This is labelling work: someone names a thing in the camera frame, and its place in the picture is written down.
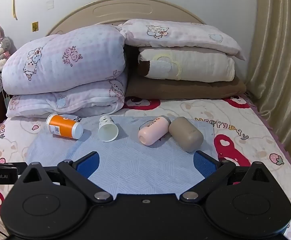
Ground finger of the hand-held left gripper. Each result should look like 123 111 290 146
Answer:
0 154 27 174

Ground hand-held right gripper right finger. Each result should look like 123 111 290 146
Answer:
179 151 277 203

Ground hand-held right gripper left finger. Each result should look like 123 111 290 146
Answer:
15 151 113 204

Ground taupe cup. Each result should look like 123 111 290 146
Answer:
169 116 204 152

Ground white paper cup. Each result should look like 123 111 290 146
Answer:
98 115 119 142

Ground orange paper cup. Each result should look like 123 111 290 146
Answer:
46 113 84 140

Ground pink cup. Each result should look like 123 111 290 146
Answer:
138 116 171 146

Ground light blue mat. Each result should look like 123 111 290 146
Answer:
25 115 216 196

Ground brown folded blanket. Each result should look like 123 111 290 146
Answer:
125 75 247 100

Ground cream folded blanket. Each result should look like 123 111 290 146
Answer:
137 46 236 82

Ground folded pink printed quilt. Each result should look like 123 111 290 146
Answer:
2 24 126 118

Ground grey plush rabbit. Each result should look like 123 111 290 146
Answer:
0 24 12 61

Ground pink printed pillow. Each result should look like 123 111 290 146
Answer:
117 19 246 61

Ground beige curtain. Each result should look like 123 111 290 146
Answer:
246 0 291 180

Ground beige headboard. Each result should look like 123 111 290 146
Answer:
45 0 207 38

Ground yellow cord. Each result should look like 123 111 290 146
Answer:
12 0 19 20

